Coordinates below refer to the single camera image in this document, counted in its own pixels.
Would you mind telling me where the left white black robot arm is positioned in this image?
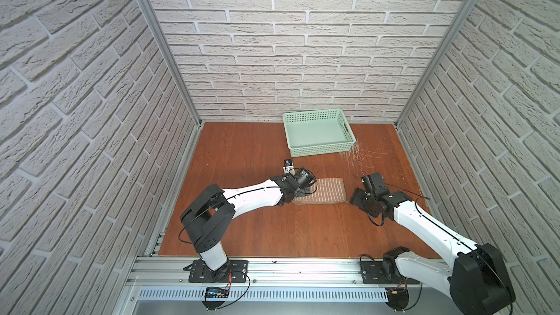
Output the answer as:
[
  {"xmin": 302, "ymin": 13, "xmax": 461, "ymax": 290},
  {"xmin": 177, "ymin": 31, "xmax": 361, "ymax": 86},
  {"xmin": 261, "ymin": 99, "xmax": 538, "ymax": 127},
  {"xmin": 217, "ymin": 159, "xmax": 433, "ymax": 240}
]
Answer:
[{"xmin": 180, "ymin": 167, "xmax": 318, "ymax": 271}]

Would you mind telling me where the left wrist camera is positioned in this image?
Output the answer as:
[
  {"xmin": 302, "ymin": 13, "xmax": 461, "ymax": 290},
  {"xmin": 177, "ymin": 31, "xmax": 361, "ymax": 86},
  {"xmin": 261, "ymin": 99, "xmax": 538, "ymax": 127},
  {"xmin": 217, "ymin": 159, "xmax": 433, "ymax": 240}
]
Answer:
[{"xmin": 283, "ymin": 159, "xmax": 295, "ymax": 174}]

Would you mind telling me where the aluminium front rail frame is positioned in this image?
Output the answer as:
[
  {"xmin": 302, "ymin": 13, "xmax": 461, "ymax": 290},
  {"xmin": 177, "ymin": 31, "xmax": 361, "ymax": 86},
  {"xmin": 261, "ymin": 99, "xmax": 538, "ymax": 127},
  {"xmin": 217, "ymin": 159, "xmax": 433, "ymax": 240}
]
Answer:
[{"xmin": 113, "ymin": 257, "xmax": 432, "ymax": 314}]

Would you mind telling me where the left green controller board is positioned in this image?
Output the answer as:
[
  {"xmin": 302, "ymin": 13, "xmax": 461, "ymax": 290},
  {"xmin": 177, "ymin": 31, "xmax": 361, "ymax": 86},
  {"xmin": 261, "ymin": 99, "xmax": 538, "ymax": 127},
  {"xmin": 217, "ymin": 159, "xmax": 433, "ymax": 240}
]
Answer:
[{"xmin": 204, "ymin": 287, "xmax": 230, "ymax": 300}]

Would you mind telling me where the mint green plastic basket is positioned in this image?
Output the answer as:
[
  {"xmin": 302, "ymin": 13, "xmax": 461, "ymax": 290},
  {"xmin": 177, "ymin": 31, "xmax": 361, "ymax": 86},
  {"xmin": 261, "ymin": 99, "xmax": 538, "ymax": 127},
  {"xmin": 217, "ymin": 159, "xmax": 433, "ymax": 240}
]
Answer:
[{"xmin": 282, "ymin": 109, "xmax": 356, "ymax": 158}]

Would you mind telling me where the loose threads pile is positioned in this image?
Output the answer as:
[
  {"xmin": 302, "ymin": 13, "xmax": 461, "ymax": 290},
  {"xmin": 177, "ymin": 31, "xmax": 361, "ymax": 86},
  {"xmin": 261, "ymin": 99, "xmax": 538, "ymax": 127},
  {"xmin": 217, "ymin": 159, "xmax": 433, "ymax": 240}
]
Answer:
[{"xmin": 339, "ymin": 141, "xmax": 389, "ymax": 174}]

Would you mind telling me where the right aluminium corner post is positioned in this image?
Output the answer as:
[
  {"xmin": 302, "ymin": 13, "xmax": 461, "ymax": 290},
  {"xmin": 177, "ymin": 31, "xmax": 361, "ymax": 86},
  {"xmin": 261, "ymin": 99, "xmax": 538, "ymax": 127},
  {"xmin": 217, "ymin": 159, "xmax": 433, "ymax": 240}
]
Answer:
[{"xmin": 394, "ymin": 0, "xmax": 479, "ymax": 131}]

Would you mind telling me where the right round controller board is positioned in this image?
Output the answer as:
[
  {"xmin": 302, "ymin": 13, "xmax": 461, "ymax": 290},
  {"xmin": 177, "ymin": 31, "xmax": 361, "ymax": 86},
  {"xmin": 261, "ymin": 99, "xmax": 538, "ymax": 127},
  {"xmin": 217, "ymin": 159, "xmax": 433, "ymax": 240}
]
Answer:
[{"xmin": 386, "ymin": 288, "xmax": 410, "ymax": 312}]

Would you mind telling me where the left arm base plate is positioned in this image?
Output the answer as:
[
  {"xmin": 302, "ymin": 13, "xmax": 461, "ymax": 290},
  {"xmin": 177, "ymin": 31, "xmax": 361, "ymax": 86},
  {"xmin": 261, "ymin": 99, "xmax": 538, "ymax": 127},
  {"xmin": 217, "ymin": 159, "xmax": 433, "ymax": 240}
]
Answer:
[{"xmin": 183, "ymin": 259, "xmax": 249, "ymax": 284}]

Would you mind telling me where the aluminium corner post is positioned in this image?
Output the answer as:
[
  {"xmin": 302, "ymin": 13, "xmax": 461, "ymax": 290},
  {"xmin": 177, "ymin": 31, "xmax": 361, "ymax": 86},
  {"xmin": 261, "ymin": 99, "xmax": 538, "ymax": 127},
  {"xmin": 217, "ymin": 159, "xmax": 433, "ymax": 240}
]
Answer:
[
  {"xmin": 394, "ymin": 0, "xmax": 479, "ymax": 131},
  {"xmin": 137, "ymin": 0, "xmax": 204, "ymax": 128}
]

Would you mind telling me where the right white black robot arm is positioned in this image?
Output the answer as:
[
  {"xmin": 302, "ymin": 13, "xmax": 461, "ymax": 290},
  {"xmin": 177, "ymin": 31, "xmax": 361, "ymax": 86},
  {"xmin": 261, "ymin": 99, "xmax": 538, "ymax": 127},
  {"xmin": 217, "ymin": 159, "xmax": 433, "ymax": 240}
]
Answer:
[{"xmin": 350, "ymin": 173, "xmax": 516, "ymax": 314}]

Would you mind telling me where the left aluminium corner post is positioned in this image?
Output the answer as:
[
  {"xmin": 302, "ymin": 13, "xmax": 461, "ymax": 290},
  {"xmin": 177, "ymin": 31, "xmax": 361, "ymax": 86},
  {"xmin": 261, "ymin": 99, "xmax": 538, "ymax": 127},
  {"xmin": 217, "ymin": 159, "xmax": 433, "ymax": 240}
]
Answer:
[{"xmin": 137, "ymin": 0, "xmax": 204, "ymax": 128}]

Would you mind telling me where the striped beige dishcloth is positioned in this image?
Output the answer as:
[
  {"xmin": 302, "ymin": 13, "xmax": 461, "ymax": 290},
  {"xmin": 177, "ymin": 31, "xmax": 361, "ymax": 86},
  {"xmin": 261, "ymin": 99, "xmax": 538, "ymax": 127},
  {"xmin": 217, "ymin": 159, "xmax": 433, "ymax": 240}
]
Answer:
[{"xmin": 292, "ymin": 178, "xmax": 347, "ymax": 205}]

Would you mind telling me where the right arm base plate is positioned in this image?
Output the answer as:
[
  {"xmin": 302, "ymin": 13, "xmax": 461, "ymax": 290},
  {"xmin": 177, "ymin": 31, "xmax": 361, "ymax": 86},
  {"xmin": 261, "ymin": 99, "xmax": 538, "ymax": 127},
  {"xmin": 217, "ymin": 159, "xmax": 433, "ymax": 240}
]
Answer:
[{"xmin": 360, "ymin": 260, "xmax": 419, "ymax": 286}]

